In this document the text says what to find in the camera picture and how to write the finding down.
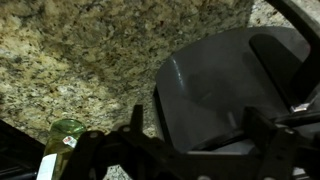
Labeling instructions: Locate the black air fryer drawer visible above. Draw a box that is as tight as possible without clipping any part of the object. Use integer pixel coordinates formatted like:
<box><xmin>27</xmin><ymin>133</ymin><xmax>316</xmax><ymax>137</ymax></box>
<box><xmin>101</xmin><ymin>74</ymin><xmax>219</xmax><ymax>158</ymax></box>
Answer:
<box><xmin>153</xmin><ymin>27</ymin><xmax>320</xmax><ymax>153</ymax></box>

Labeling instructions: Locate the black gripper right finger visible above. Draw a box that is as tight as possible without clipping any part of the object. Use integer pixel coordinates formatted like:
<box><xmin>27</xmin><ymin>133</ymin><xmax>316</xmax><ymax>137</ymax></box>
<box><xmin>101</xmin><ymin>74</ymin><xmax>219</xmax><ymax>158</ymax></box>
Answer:
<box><xmin>242</xmin><ymin>107</ymin><xmax>320</xmax><ymax>180</ymax></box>

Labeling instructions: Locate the green glass bottle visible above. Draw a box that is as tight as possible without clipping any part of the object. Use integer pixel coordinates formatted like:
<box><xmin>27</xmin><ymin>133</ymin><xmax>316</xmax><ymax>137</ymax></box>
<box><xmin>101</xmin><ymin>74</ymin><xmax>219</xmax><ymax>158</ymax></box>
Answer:
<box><xmin>36</xmin><ymin>119</ymin><xmax>87</xmax><ymax>180</ymax></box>

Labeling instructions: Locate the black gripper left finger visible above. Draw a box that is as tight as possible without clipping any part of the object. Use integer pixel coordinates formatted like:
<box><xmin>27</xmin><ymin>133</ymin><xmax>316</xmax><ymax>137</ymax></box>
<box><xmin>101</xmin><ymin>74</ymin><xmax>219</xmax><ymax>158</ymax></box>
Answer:
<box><xmin>59</xmin><ymin>105</ymin><xmax>185</xmax><ymax>180</ymax></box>

